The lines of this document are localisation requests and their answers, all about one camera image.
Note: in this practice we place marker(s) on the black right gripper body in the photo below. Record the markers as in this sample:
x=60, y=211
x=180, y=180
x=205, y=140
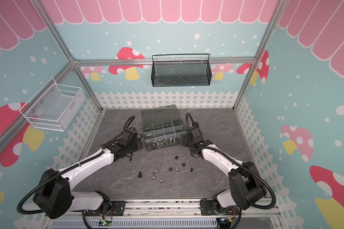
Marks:
x=188, y=140

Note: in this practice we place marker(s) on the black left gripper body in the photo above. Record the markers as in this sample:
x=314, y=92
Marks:
x=136, y=146

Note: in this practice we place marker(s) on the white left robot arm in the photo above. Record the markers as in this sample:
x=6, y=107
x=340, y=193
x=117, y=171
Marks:
x=56, y=195

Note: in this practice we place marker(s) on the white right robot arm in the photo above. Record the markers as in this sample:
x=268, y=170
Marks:
x=245, y=186

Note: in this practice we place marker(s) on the green transparent compartment organizer box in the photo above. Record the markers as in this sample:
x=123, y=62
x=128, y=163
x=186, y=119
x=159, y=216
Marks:
x=162, y=127

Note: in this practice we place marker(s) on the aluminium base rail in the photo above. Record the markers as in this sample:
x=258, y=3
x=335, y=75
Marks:
x=186, y=213

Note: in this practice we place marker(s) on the black wire mesh basket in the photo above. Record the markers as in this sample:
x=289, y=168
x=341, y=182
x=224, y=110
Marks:
x=180, y=70

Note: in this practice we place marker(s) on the white wire mesh basket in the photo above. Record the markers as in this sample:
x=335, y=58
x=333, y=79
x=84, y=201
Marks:
x=54, y=107

